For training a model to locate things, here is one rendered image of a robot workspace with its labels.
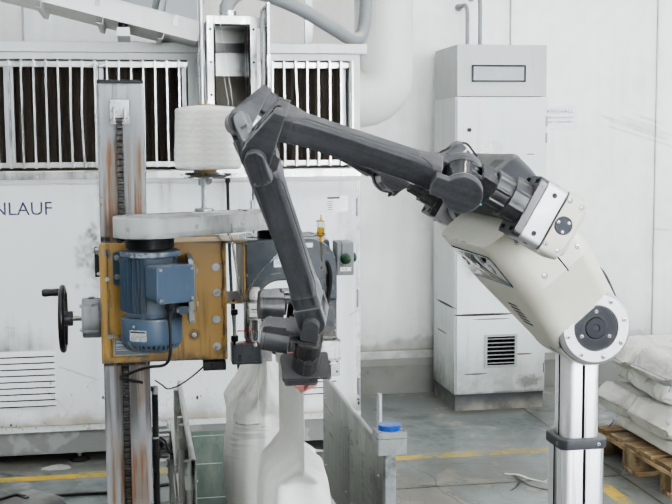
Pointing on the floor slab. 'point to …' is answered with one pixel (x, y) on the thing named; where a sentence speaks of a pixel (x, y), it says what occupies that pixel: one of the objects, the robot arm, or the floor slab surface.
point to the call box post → (389, 479)
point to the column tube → (141, 410)
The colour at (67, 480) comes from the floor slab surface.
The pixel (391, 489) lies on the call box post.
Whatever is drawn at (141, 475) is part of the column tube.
